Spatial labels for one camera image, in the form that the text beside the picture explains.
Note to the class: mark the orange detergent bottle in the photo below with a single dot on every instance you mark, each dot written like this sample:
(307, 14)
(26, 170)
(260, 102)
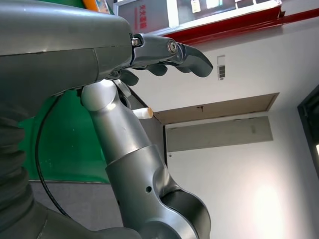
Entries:
(96, 5)

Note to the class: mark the brown wall board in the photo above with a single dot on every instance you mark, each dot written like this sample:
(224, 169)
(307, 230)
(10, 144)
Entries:
(212, 109)

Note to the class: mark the red and white display stand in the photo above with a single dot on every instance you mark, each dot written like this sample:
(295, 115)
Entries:
(224, 18)

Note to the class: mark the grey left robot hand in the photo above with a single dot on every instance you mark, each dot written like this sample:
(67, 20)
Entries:
(62, 49)

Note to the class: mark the white wall switch plate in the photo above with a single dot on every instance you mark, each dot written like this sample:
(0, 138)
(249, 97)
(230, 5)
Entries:
(221, 67)

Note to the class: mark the white tube bottle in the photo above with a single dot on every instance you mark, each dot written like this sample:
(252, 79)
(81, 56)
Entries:
(143, 113)

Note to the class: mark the dark framed panel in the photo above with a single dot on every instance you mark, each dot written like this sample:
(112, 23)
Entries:
(310, 128)

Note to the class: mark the green table mat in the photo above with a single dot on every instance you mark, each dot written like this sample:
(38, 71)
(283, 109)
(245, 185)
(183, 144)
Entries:
(69, 142)

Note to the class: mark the grey wall panel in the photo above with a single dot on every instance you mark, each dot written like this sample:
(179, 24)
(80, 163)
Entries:
(219, 133)

